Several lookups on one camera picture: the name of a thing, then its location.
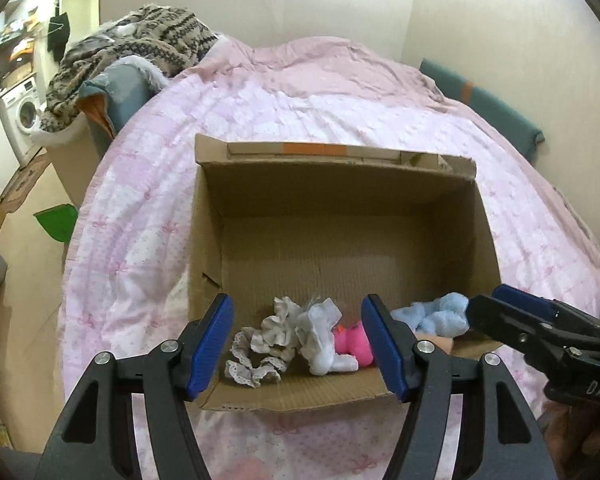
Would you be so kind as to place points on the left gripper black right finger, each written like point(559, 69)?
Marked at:
point(499, 436)

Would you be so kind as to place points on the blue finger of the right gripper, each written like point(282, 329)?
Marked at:
point(510, 322)
point(522, 297)

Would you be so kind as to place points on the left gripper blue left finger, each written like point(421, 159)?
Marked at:
point(94, 436)

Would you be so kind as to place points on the light blue fluffy sock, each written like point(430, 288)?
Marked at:
point(443, 317)

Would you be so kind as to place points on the pink rubber duck toy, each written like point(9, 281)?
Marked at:
point(352, 340)

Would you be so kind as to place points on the grey lace scrunchie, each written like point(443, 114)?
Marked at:
point(261, 355)

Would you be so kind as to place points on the teal headboard cushion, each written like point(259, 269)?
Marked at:
point(524, 135)

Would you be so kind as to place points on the pink patterned quilt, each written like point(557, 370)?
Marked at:
point(126, 278)

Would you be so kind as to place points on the green dustpan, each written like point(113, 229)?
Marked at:
point(58, 221)

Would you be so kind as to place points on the brown cardboard box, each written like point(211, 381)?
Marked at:
point(313, 221)

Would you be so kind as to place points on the white washing machine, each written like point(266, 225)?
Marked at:
point(19, 107)

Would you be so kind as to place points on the teal pillow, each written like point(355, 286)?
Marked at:
point(113, 97)

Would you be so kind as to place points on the patterned knit blanket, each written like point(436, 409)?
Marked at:
point(161, 41)

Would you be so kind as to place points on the black hanging bag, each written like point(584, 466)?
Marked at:
point(58, 33)

